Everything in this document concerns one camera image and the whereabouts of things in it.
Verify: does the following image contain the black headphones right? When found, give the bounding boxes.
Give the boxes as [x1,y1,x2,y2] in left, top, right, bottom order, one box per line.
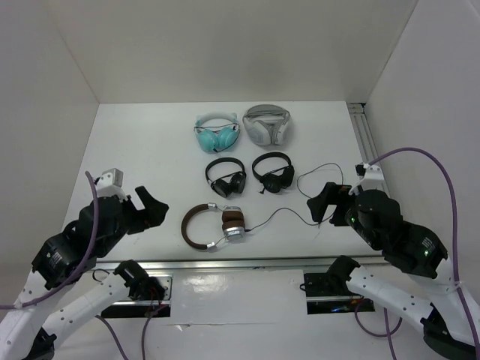
[251,151,295,194]

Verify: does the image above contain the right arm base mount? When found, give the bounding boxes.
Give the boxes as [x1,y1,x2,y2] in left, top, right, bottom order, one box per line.
[299,272,375,315]

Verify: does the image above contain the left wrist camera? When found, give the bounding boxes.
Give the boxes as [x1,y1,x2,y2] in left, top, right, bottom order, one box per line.
[95,168,125,197]

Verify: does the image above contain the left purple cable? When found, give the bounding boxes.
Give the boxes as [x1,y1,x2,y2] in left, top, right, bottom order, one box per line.
[0,170,101,311]

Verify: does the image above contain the aluminium rail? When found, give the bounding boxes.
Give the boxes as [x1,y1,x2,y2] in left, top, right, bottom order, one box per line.
[346,101,387,188]
[89,254,391,273]

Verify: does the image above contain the purple cable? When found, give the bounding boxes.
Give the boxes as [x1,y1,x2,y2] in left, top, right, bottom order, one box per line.
[0,170,101,311]
[354,147,480,360]

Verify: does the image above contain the grey white headphones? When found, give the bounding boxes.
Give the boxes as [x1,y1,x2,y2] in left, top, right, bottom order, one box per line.
[242,104,291,146]

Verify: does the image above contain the aluminium rail right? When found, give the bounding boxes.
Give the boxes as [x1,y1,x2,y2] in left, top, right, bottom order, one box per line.
[346,101,387,188]

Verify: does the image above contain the aluminium rail front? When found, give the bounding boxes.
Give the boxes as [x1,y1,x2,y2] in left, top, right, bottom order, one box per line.
[89,254,391,273]

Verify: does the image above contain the black headphones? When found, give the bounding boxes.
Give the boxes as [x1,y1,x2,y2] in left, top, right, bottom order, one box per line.
[205,157,247,198]
[251,151,295,194]

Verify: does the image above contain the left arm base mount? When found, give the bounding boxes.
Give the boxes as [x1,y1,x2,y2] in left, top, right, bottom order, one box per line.
[100,272,173,320]

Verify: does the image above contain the black headphones left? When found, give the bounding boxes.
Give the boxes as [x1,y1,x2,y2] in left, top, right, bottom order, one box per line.
[205,157,247,198]

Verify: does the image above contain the brown silver headphones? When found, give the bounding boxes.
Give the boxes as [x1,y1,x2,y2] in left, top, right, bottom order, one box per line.
[181,202,247,251]

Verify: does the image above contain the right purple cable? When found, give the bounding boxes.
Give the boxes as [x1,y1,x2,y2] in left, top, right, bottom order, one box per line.
[354,147,480,360]

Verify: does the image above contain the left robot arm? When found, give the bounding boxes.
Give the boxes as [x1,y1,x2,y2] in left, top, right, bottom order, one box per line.
[1,186,169,359]

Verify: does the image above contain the teal headphones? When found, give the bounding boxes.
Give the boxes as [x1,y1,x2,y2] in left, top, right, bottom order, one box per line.
[193,112,241,153]

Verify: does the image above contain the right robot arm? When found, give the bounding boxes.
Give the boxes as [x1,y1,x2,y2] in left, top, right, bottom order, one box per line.
[307,182,479,359]

